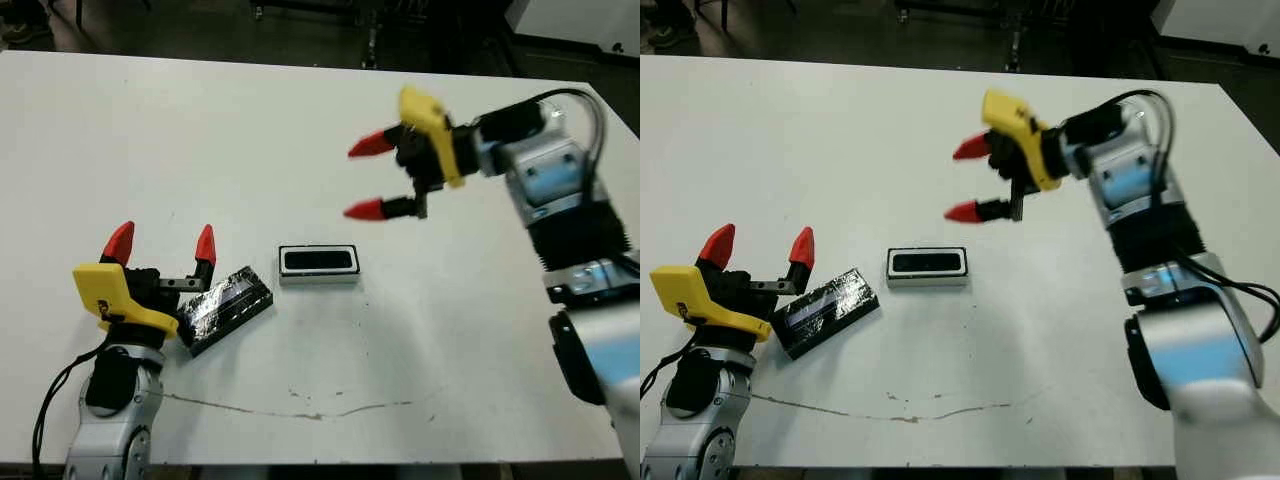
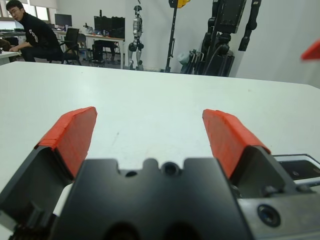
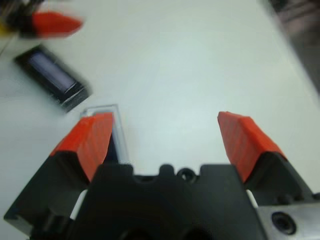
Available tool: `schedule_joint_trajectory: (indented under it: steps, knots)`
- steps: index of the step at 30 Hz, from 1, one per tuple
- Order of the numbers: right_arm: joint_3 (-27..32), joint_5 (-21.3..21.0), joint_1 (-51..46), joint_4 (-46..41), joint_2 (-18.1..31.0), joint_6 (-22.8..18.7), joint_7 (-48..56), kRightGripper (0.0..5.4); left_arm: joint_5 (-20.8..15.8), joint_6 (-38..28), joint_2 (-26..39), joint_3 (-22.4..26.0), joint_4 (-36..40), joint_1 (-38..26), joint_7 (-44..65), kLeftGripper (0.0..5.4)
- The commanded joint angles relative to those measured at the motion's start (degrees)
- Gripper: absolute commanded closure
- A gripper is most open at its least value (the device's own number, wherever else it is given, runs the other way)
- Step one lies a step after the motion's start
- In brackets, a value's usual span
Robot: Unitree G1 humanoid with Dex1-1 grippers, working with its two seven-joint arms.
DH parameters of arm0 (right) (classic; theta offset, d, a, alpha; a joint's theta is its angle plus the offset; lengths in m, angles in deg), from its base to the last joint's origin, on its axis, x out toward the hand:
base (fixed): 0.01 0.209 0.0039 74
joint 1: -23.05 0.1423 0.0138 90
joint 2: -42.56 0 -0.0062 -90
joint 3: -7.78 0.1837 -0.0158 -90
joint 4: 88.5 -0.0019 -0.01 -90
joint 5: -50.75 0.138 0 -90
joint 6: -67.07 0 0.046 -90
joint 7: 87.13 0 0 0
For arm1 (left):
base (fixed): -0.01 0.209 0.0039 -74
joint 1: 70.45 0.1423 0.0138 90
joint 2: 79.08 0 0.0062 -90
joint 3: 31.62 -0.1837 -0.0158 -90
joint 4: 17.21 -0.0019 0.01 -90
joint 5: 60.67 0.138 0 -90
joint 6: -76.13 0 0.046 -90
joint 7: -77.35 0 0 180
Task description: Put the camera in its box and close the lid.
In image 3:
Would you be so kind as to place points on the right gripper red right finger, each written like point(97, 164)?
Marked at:
point(247, 145)

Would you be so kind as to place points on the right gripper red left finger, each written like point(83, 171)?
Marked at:
point(87, 140)

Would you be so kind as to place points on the left gripper yellow black body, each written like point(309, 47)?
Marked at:
point(10, 15)

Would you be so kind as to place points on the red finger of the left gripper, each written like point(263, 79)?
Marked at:
point(57, 23)

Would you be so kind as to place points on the black glossy box lid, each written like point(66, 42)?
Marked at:
point(50, 72)

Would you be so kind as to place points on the white box base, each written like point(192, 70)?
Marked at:
point(122, 145)

